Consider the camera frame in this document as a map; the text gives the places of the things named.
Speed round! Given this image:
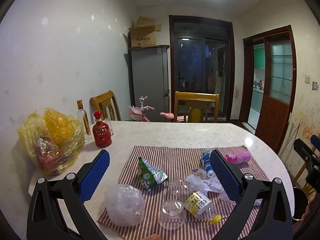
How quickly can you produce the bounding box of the black round trash bin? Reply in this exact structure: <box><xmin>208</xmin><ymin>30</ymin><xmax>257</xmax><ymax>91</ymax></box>
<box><xmin>292</xmin><ymin>187</ymin><xmax>309</xmax><ymax>223</ymax></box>

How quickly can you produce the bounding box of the clear glass liquor bottle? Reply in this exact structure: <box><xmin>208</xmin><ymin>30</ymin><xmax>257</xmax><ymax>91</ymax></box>
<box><xmin>77</xmin><ymin>100</ymin><xmax>92</xmax><ymax>143</ymax></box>

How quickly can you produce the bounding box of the dark glass sliding door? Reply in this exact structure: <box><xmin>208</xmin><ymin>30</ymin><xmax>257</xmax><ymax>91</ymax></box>
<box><xmin>169</xmin><ymin>15</ymin><xmax>235</xmax><ymax>121</ymax></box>

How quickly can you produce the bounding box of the wooden chair holding bin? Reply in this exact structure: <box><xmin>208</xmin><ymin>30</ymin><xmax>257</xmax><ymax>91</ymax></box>
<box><xmin>292</xmin><ymin>134</ymin><xmax>319</xmax><ymax>197</ymax></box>

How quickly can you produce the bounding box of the wall socket panel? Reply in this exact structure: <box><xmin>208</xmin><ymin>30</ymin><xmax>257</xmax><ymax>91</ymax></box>
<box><xmin>312</xmin><ymin>81</ymin><xmax>319</xmax><ymax>90</ymax></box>

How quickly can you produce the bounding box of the green snack wrapper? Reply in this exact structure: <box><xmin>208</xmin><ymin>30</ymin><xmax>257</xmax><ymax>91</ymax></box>
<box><xmin>138</xmin><ymin>157</ymin><xmax>169</xmax><ymax>191</ymax></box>

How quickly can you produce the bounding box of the wooden chair far side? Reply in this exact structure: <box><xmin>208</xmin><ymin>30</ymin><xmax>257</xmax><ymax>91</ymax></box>
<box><xmin>174</xmin><ymin>91</ymin><xmax>220</xmax><ymax>123</ymax></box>

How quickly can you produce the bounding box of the clear plastic dome cup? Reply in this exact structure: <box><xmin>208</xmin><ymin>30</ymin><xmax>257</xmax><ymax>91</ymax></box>
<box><xmin>158</xmin><ymin>199</ymin><xmax>186</xmax><ymax>231</ymax></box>

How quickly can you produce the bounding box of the red ceramic liquor bottle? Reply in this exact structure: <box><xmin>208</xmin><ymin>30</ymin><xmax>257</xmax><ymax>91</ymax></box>
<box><xmin>92</xmin><ymin>110</ymin><xmax>112</xmax><ymax>148</ymax></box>

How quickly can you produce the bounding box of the red striped placemat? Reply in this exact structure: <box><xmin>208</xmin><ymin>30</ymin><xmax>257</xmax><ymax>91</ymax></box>
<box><xmin>96</xmin><ymin>145</ymin><xmax>270</xmax><ymax>240</ymax></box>

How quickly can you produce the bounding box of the pink drink bottle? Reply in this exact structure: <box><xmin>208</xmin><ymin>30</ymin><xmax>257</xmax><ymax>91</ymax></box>
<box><xmin>225</xmin><ymin>151</ymin><xmax>251</xmax><ymax>165</ymax></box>

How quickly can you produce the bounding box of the wooden chair at wall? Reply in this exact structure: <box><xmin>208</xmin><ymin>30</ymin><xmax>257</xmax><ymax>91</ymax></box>
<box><xmin>89</xmin><ymin>90</ymin><xmax>121</xmax><ymax>121</ymax></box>

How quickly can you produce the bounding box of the clear plastic wrap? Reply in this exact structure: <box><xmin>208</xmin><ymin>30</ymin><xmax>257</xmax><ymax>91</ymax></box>
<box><xmin>105</xmin><ymin>184</ymin><xmax>145</xmax><ymax>227</ymax></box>

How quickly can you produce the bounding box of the red wooden kitchen door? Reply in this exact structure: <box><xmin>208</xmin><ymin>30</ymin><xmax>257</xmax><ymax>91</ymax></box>
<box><xmin>255</xmin><ymin>28</ymin><xmax>296</xmax><ymax>154</ymax></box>

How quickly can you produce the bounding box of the person's right hand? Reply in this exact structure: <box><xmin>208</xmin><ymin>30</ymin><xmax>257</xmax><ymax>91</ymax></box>
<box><xmin>293</xmin><ymin>192</ymin><xmax>319</xmax><ymax>236</ymax></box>

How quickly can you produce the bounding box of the yellow plastic bag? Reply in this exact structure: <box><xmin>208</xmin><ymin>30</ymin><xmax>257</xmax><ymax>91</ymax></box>
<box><xmin>17</xmin><ymin>108</ymin><xmax>85</xmax><ymax>177</ymax></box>

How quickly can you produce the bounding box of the grey refrigerator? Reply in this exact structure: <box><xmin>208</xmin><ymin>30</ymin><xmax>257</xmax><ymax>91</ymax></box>
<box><xmin>130</xmin><ymin>44</ymin><xmax>170</xmax><ymax>110</ymax></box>

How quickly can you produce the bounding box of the clear bottle yellow label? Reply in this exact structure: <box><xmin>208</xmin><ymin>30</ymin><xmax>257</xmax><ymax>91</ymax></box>
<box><xmin>183</xmin><ymin>191</ymin><xmax>222</xmax><ymax>225</ymax></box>

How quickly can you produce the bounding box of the white paper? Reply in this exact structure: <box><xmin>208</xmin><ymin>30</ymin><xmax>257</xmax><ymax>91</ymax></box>
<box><xmin>185</xmin><ymin>174</ymin><xmax>235</xmax><ymax>204</ymax></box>

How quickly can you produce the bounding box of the Galanz cardboard box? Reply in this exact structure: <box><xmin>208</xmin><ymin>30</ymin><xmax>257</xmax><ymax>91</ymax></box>
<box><xmin>129</xmin><ymin>16</ymin><xmax>162</xmax><ymax>48</ymax></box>

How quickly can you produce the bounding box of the small drinking glass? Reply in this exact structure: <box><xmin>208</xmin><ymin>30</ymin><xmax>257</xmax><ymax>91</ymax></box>
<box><xmin>104</xmin><ymin>118</ymin><xmax>114</xmax><ymax>135</ymax></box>

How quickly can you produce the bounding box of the white wall switch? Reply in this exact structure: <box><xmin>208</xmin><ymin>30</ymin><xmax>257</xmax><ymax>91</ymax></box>
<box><xmin>304</xmin><ymin>75</ymin><xmax>310</xmax><ymax>84</ymax></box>

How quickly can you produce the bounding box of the pink child bicycle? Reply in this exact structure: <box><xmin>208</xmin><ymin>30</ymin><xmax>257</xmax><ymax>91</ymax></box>
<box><xmin>129</xmin><ymin>96</ymin><xmax>175</xmax><ymax>122</ymax></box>

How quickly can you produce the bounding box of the blue white drink bottle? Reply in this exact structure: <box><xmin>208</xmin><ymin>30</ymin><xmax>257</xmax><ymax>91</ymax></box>
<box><xmin>202</xmin><ymin>148</ymin><xmax>214</xmax><ymax>178</ymax></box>

